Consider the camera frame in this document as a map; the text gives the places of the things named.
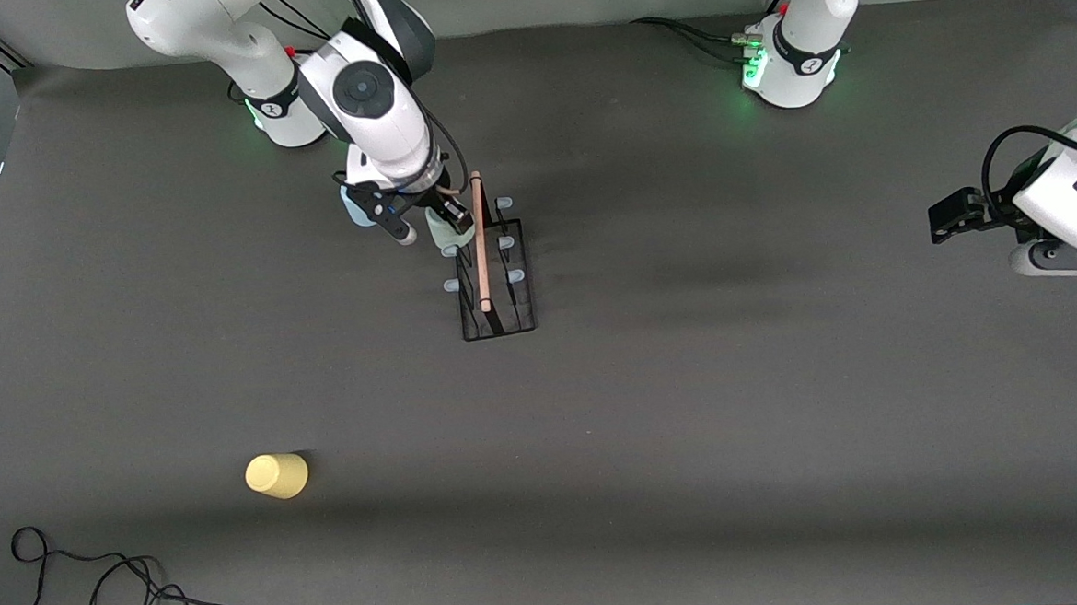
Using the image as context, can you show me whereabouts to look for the light blue plastic cup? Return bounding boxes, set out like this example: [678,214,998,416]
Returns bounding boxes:
[340,184,377,231]

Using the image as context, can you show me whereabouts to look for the loose black cable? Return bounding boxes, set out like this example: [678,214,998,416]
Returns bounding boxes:
[0,515,247,605]

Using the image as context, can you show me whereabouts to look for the pale green plastic cup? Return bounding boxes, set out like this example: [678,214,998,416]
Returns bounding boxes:
[423,204,478,260]

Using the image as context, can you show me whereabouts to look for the yellow plastic cup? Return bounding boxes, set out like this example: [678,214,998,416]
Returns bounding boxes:
[244,451,311,501]

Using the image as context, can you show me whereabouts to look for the black wire cup rack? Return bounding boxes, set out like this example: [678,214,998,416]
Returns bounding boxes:
[437,168,539,343]

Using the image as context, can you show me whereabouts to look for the black left arm base cables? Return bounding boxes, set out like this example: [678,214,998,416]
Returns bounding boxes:
[629,0,767,70]

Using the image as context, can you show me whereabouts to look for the black right arm base cables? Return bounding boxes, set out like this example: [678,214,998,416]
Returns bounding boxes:
[226,0,349,104]

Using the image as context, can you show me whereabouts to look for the black arm base cables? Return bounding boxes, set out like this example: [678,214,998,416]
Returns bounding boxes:
[629,0,767,70]
[226,0,349,104]

